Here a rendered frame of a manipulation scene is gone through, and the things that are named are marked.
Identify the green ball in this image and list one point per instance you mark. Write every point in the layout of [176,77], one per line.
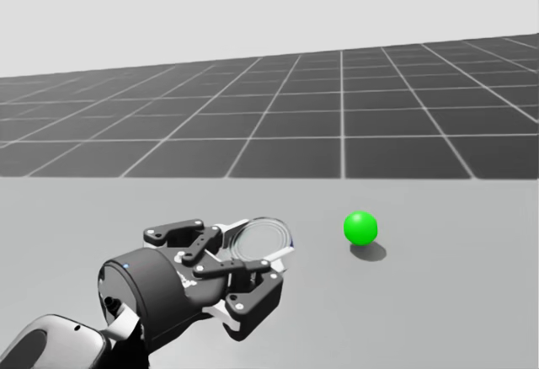
[360,228]

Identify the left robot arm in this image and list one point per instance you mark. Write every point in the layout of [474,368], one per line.
[63,339]

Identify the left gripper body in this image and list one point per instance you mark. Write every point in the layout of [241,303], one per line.
[156,285]

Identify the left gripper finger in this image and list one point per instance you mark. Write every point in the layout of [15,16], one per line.
[191,234]
[252,293]

